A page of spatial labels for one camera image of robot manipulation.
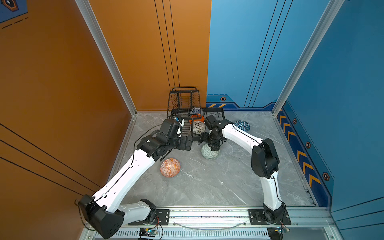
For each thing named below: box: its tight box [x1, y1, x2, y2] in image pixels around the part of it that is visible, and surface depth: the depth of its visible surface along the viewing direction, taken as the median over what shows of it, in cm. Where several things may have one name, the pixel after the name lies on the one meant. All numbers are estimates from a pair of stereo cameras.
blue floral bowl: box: [190, 107, 205, 116], surface depth 114 cm
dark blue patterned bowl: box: [234, 120, 251, 132], surface depth 111 cm
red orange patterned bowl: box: [160, 158, 181, 178], surface depth 91 cm
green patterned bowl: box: [201, 143, 220, 160], surface depth 96 cm
